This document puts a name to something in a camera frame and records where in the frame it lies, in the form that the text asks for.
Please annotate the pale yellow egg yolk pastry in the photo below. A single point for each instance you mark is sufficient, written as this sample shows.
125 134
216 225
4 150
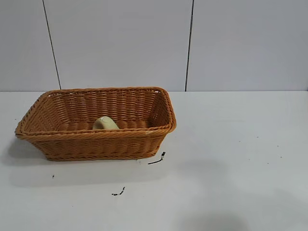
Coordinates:
106 124

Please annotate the brown wicker basket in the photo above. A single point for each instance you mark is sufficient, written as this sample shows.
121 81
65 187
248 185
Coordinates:
96 142

